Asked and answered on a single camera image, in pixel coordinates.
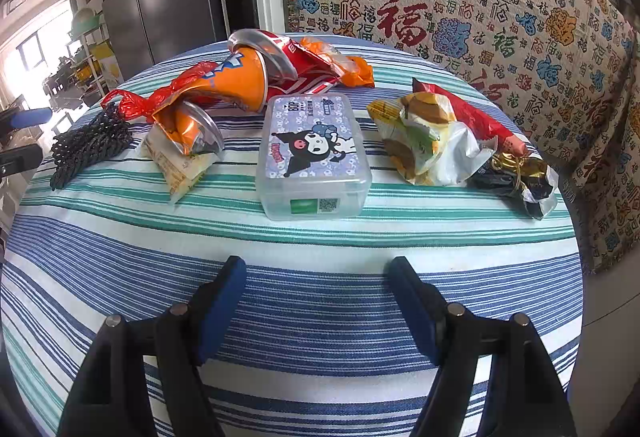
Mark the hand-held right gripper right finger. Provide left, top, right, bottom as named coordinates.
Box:
left=387, top=256, right=581, bottom=437

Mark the yellow green snack wrapper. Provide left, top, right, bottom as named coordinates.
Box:
left=367, top=92, right=461, bottom=185

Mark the small orange wrapper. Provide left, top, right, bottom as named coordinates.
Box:
left=300, top=37, right=376, bottom=88

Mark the storage shelf rack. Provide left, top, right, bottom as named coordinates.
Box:
left=42, top=9, right=123, bottom=108

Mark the black gold wrapper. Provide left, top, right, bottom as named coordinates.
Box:
left=467, top=152, right=560, bottom=221

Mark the clear plastic box cartoon label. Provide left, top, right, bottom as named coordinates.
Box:
left=256, top=93, right=372, bottom=221

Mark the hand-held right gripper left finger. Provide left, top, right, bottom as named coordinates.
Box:
left=57, top=256, right=248, bottom=437

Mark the red plastic bag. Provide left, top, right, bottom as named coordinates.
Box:
left=100, top=89, right=168, bottom=124

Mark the red stick wrapper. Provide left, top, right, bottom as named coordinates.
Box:
left=412, top=78, right=528, bottom=158

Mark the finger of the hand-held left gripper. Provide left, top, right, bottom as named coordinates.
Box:
left=0, top=144, right=43, bottom=178
left=0, top=107, right=53, bottom=138

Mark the blue green striped tablecloth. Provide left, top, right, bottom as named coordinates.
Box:
left=0, top=33, right=586, bottom=437

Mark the black mesh net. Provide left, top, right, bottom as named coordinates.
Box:
left=49, top=109, right=135, bottom=190

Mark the red crumpled snack wrapper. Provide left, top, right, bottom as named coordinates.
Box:
left=270, top=37, right=351, bottom=98

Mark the clear white food wrapper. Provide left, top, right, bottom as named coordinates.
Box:
left=142, top=124, right=223, bottom=205

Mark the orange chip bag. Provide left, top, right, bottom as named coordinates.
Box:
left=150, top=29, right=301, bottom=158

